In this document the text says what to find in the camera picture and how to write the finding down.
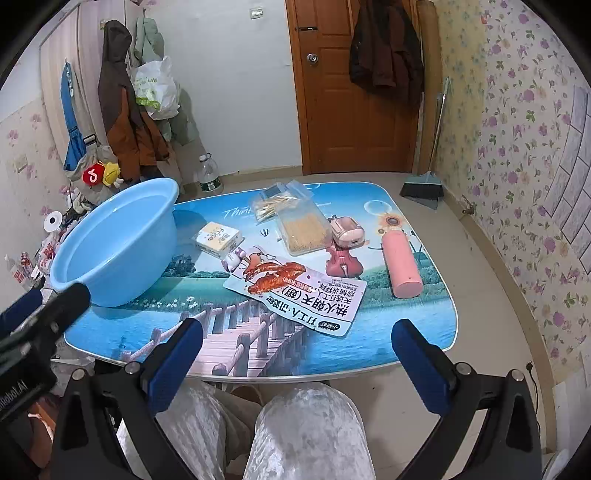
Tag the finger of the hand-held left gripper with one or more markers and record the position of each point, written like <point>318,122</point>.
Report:
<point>64,302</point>
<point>18,309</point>

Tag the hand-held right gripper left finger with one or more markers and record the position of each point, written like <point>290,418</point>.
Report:
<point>178,364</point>

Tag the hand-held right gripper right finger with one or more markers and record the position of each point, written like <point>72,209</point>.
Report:
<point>420,369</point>

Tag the light blue plastic basin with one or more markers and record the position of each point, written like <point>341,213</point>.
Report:
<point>115,240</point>

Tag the pink cylindrical bottle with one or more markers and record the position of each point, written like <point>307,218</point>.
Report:
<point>401,267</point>

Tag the yellow white tissue pack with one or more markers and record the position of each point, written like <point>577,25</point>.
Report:
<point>217,237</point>

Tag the white snack packet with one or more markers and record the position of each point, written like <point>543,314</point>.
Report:
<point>300,295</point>

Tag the small pink case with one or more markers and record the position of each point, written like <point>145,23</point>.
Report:
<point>346,233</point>

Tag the clear box of toothpicks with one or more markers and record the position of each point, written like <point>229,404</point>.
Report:
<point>302,230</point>

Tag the clear bag of cotton swabs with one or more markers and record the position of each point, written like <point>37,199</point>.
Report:
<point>277,203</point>

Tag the grey shoulder bag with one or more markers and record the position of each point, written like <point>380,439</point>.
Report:
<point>87,157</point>

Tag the printed scenery desktop table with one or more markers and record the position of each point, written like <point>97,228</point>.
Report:
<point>392,323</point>

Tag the pile of red white packets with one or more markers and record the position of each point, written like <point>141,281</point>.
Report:
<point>27,267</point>

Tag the person's left leg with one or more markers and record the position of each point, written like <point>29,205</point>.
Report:
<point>198,429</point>

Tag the person's leg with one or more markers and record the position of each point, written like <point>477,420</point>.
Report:
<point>314,429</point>
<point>198,429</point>

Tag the white tape roll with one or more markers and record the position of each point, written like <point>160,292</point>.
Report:
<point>51,221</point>

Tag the person's right leg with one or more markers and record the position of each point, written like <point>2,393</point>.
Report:
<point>314,429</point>

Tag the red plush charm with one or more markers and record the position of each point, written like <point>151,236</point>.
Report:
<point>93,175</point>

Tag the yellow plush charm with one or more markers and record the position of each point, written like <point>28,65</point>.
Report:
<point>112,171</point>

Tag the blue hanging bag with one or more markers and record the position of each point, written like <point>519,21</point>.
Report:
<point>71,120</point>

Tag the clear plastic water bottle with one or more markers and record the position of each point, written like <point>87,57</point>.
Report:
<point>210,177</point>

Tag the brown orange hooded jacket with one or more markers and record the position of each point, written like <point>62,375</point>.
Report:
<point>117,115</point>

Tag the white green plastic bag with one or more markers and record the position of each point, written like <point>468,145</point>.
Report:
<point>152,87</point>

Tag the brown wooden door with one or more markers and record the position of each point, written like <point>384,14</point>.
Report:
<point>332,115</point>

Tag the pale green jacket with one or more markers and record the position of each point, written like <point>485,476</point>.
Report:
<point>150,39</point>

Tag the dark brown hanging jacket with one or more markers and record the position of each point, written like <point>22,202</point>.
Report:
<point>383,55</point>

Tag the metal door knob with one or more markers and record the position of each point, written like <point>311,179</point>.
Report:
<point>312,57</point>

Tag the small wall valve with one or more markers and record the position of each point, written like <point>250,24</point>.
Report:
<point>467,208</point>

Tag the grey brick wall sticker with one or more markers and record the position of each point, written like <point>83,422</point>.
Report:
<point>572,184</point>

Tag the white light switch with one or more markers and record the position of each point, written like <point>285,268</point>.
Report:
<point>255,13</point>

